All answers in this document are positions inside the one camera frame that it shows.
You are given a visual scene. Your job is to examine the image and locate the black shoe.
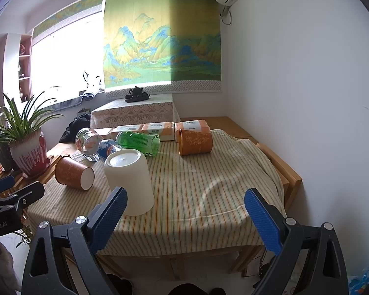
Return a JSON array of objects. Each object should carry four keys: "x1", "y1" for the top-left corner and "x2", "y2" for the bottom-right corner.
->
[{"x1": 106, "y1": 273, "x2": 133, "y2": 295}]

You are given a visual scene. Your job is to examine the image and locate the blue can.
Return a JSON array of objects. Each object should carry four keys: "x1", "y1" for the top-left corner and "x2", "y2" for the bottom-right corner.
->
[{"x1": 97, "y1": 139, "x2": 124, "y2": 163}]

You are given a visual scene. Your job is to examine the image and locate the blue printed bag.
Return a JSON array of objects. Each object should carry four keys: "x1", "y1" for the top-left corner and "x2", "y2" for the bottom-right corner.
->
[{"x1": 347, "y1": 267, "x2": 369, "y2": 295}]

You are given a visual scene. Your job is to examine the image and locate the green spider plant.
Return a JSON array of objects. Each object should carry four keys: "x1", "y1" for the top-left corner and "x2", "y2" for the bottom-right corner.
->
[{"x1": 0, "y1": 90, "x2": 65, "y2": 148}]

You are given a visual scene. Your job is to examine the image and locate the orange tissue packet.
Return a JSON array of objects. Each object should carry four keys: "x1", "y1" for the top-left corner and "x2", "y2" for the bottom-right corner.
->
[
  {"x1": 106, "y1": 124, "x2": 144, "y2": 141},
  {"x1": 141, "y1": 122, "x2": 175, "y2": 142},
  {"x1": 174, "y1": 119, "x2": 211, "y2": 142}
]

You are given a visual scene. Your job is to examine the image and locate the orange patterned cup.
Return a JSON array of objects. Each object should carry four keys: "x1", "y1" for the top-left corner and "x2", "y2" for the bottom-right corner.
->
[{"x1": 175, "y1": 128, "x2": 214, "y2": 156}]

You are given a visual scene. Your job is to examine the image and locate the pink white plant pot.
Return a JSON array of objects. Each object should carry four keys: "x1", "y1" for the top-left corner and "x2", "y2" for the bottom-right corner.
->
[{"x1": 10, "y1": 127, "x2": 51, "y2": 178}]

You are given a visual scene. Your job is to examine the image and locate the dark plant pot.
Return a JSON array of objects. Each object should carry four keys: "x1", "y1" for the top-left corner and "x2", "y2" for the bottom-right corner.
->
[{"x1": 0, "y1": 141, "x2": 17, "y2": 173}]

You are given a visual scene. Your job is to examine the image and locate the green plastic bottle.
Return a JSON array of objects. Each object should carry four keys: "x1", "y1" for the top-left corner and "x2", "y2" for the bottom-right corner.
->
[{"x1": 116, "y1": 131, "x2": 161, "y2": 157}]

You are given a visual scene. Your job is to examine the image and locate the patterned covered box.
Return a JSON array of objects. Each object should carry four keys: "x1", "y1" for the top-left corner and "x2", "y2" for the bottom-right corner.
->
[{"x1": 90, "y1": 99, "x2": 181, "y2": 129}]

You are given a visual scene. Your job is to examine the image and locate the landscape window valance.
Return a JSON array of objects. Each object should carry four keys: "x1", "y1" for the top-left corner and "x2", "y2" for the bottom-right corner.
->
[{"x1": 31, "y1": 0, "x2": 107, "y2": 38}]

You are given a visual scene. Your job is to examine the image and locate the black cloth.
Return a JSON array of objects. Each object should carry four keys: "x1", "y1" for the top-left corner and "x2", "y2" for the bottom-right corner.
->
[{"x1": 60, "y1": 113, "x2": 93, "y2": 144}]

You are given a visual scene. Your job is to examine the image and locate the blue checked towel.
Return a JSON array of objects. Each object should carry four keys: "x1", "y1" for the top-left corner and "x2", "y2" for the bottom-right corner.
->
[{"x1": 79, "y1": 87, "x2": 106, "y2": 102}]

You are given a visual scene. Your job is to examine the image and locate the brown paper cup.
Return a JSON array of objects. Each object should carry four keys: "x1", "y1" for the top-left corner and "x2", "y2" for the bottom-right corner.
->
[{"x1": 54, "y1": 155, "x2": 95, "y2": 191}]

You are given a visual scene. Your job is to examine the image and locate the air conditioner hose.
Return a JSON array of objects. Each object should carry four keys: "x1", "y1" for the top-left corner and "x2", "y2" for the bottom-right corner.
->
[{"x1": 219, "y1": 4, "x2": 233, "y2": 26}]

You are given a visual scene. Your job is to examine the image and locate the striped tablecloth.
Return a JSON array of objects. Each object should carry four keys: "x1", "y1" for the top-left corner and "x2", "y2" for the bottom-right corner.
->
[{"x1": 27, "y1": 128, "x2": 286, "y2": 256}]

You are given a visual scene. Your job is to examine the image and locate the wooden slat tray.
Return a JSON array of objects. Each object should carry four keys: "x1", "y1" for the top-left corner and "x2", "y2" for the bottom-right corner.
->
[{"x1": 14, "y1": 154, "x2": 63, "y2": 191}]

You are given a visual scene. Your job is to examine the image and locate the landscape wall hanging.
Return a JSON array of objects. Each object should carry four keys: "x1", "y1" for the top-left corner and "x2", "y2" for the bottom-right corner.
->
[{"x1": 102, "y1": 0, "x2": 223, "y2": 93}]

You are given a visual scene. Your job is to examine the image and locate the white cup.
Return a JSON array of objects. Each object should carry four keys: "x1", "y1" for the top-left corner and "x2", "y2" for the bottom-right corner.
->
[{"x1": 104, "y1": 149, "x2": 156, "y2": 216}]

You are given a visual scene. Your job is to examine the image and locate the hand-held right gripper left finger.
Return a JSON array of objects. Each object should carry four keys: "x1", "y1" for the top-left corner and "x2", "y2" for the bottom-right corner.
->
[{"x1": 21, "y1": 186, "x2": 128, "y2": 295}]

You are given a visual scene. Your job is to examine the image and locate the clear glass jar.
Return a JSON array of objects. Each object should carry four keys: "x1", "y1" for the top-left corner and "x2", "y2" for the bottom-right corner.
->
[{"x1": 75, "y1": 127, "x2": 104, "y2": 162}]

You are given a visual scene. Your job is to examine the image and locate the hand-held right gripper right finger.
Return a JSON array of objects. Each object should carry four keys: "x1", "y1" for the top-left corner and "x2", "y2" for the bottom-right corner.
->
[{"x1": 244, "y1": 187, "x2": 350, "y2": 295}]

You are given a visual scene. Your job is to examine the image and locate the pink white shelf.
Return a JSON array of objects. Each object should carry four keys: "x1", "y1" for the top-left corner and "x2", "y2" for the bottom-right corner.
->
[{"x1": 3, "y1": 33, "x2": 33, "y2": 106}]

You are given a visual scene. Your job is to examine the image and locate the black tea tray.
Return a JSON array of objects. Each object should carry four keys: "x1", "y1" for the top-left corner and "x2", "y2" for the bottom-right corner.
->
[{"x1": 124, "y1": 93, "x2": 151, "y2": 103}]

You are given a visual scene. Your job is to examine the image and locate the wooden table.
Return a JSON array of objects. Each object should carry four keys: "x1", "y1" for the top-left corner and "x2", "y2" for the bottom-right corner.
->
[{"x1": 46, "y1": 116, "x2": 303, "y2": 284}]

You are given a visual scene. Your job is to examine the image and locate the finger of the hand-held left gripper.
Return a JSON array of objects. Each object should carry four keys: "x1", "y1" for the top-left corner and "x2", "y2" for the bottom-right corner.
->
[
  {"x1": 0, "y1": 181, "x2": 46, "y2": 220},
  {"x1": 0, "y1": 175, "x2": 15, "y2": 198}
]

